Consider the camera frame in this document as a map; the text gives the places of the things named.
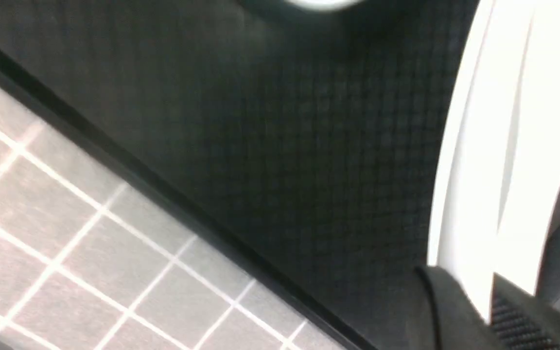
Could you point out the white square rice plate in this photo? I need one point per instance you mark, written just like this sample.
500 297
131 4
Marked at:
498 172

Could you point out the small white square bowl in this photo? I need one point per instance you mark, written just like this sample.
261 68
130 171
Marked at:
324 5

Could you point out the black serving tray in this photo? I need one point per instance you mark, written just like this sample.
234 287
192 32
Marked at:
304 145

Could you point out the grey checked tablecloth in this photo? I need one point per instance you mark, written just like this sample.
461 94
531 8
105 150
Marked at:
89 263

